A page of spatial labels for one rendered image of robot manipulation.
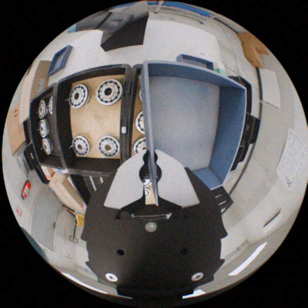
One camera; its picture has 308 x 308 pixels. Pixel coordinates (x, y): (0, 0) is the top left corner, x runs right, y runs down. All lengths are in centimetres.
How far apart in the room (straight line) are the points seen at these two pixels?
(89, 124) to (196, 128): 40
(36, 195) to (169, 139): 334
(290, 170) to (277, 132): 100
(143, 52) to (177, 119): 49
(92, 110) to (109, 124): 10
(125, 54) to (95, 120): 38
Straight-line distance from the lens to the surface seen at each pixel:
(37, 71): 87
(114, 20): 47
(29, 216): 329
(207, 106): 20
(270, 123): 303
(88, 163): 49
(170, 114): 17
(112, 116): 42
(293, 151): 293
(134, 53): 60
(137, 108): 40
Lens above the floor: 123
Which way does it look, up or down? 57 degrees down
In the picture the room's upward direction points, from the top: 163 degrees clockwise
